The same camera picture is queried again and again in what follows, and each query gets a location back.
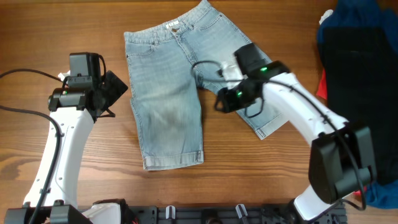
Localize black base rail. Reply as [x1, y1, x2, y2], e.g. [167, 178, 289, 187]
[74, 203, 348, 224]

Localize red garment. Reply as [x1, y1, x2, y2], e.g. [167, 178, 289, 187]
[316, 70, 367, 196]

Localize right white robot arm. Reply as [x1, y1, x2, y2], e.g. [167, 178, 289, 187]
[215, 44, 377, 223]

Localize dark blue garment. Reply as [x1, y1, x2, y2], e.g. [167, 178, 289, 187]
[317, 0, 397, 209]

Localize light blue denim shorts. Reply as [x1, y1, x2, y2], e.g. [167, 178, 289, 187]
[123, 0, 285, 171]

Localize white garment tag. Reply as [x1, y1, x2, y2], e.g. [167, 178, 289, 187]
[319, 9, 333, 25]

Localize black garment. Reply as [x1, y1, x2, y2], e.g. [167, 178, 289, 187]
[318, 27, 397, 185]

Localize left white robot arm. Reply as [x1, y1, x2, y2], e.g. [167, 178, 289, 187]
[4, 52, 133, 223]

